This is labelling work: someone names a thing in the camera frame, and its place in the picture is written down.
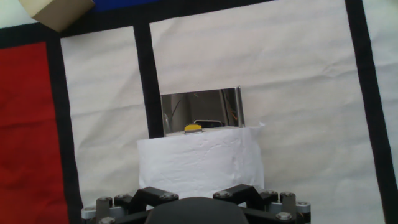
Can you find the white toilet paper roll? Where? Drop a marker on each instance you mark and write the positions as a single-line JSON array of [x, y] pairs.
[[202, 165]]

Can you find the colour block patterned cloth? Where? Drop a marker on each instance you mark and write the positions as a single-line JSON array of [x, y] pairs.
[[295, 77]]

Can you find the large wooden cube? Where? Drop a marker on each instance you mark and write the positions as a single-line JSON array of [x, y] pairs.
[[56, 12]]

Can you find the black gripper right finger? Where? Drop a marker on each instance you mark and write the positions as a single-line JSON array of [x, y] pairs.
[[273, 208]]

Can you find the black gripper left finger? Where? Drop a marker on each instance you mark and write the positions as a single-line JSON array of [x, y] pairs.
[[133, 203]]

